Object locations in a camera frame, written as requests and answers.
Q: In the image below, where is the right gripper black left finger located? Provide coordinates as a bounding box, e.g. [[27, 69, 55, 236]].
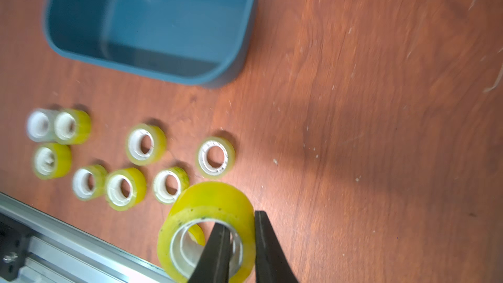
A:
[[188, 224, 231, 283]]

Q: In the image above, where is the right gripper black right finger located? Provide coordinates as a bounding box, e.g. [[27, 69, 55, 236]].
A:
[[255, 210, 299, 283]]

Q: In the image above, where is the yellow tape roll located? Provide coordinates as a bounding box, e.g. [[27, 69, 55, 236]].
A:
[[32, 143, 72, 180], [72, 165, 107, 201], [54, 109, 92, 145], [153, 166, 190, 204], [125, 123, 166, 166], [157, 182, 256, 282], [105, 168, 147, 212], [196, 136, 236, 179]]

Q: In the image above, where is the clear white tape roll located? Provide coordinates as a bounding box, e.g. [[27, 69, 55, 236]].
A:
[[26, 108, 58, 143]]

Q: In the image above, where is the teal plastic storage box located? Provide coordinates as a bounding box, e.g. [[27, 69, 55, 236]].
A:
[[45, 0, 258, 89]]

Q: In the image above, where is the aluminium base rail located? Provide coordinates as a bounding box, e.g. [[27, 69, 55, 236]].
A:
[[1, 194, 171, 282]]

